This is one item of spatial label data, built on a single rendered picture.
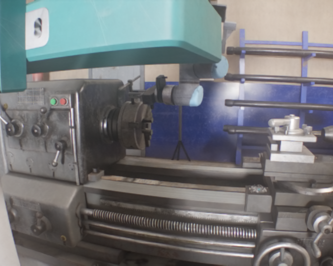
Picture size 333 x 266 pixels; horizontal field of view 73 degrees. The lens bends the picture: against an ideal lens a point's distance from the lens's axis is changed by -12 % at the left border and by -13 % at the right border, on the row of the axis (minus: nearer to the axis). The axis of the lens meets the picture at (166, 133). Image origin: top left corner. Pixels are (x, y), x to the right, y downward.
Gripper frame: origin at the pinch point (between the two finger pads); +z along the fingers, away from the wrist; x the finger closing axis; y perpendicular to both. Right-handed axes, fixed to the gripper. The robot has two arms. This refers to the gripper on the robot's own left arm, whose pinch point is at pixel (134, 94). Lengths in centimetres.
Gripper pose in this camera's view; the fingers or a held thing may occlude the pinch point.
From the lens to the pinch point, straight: 125.3
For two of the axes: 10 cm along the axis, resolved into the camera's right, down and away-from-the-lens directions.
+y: 1.3, 8.7, 4.8
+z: -9.0, -1.0, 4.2
